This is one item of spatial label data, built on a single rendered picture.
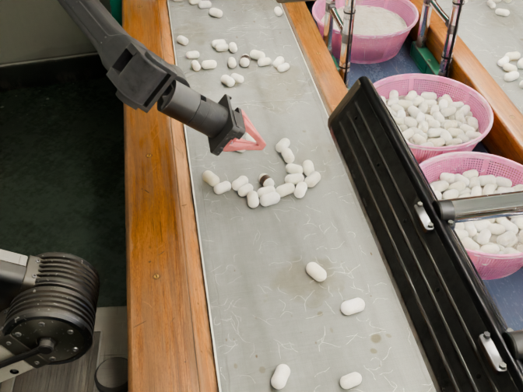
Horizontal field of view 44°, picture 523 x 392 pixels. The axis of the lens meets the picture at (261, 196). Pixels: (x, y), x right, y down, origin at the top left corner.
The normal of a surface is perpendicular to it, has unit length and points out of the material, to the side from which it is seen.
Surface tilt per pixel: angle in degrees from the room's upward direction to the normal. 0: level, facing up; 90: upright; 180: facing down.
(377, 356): 0
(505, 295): 0
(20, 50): 90
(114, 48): 46
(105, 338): 0
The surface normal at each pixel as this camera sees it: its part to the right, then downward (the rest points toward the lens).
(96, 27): -0.51, -0.17
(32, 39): 0.25, 0.65
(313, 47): 0.00, -0.74
